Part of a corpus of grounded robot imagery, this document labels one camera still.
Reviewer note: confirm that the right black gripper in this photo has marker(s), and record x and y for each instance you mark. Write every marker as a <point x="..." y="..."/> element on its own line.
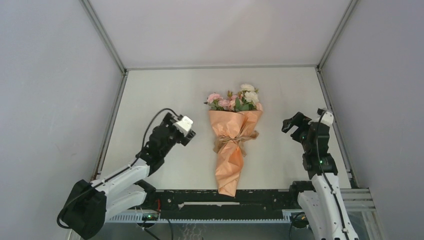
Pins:
<point x="299" y="120"/>

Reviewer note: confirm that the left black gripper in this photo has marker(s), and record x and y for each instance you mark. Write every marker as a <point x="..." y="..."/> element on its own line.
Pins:
<point x="168" y="121"/>

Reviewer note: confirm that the tan ribbon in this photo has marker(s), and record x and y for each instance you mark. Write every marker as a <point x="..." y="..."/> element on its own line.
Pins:
<point x="221" y="140"/>

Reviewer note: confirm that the pink rose stem bunch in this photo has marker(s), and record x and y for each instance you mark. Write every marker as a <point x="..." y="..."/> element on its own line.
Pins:
<point x="216" y="102"/>

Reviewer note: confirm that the beige wrapping paper sheet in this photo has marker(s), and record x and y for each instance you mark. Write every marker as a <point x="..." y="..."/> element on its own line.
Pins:
<point x="229" y="160"/>

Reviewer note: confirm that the white rose stem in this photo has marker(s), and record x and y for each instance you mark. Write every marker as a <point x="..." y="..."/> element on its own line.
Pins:
<point x="248" y="87"/>

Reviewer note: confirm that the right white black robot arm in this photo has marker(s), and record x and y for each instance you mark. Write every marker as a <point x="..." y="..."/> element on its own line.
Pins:
<point x="320" y="197"/>

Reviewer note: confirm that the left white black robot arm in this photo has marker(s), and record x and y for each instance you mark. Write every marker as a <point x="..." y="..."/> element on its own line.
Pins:
<point x="90" y="204"/>

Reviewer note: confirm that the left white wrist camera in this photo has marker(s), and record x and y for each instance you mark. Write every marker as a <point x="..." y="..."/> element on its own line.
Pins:
<point x="184" y="124"/>

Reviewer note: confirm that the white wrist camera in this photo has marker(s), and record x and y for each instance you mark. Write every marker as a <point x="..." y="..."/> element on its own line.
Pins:
<point x="184" y="124"/>
<point x="326" y="117"/>

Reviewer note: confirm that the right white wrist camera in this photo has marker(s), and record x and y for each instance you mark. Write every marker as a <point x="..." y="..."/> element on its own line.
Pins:
<point x="326" y="117"/>

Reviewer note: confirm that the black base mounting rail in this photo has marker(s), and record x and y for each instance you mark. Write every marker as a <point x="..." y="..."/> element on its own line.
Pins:
<point x="209" y="203"/>

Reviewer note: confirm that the white slotted cable duct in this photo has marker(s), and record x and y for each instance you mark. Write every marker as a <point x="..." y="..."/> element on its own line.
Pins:
<point x="138" y="217"/>

